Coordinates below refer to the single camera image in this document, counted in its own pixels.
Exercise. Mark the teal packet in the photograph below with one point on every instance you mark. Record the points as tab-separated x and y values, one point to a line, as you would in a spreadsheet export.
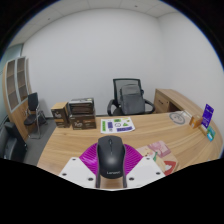
211	134

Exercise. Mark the round white patterned disc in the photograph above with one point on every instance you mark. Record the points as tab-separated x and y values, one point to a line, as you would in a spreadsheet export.
177	118

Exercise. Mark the black computer mouse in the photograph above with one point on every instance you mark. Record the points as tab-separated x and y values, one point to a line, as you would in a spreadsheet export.
110	156

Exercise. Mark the wide brown cardboard box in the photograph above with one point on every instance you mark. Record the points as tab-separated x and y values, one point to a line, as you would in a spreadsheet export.
82	122

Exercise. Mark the black leather sofa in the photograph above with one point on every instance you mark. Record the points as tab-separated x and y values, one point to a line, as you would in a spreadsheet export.
11	143

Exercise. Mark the black visitor chair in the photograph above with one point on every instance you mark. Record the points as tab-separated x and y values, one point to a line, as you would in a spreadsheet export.
32	101

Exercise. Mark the tall brown cardboard box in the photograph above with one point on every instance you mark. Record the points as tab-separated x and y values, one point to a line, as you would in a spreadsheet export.
60	116

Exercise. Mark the wooden side desk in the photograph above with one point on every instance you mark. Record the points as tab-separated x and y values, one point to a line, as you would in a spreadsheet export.
165	100

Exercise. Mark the grey backpack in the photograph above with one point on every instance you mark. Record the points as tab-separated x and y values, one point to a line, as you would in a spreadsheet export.
132	100

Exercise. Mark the small orange box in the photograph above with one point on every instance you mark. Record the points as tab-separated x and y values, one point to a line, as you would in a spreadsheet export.
195	121

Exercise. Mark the white sticker sheet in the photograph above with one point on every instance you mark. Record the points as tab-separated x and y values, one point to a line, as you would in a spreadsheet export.
117	125

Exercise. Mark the purple sign stand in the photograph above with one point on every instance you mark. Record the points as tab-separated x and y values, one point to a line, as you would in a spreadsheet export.
208	115

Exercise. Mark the wooden shelf unit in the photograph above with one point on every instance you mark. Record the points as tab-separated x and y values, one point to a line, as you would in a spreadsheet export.
16	113

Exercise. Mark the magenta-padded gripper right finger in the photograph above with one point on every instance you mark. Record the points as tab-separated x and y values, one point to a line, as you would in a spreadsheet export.
133	160

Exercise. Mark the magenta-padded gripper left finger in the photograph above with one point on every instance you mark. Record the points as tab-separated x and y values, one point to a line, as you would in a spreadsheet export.
87	159

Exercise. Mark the black mesh office chair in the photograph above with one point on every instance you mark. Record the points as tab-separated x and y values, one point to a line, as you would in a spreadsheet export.
116	85

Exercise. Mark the dark cardboard box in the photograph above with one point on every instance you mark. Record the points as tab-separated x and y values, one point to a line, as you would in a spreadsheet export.
81	106

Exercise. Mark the cartoon print mouse pad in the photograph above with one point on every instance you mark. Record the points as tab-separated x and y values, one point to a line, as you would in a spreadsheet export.
161	153

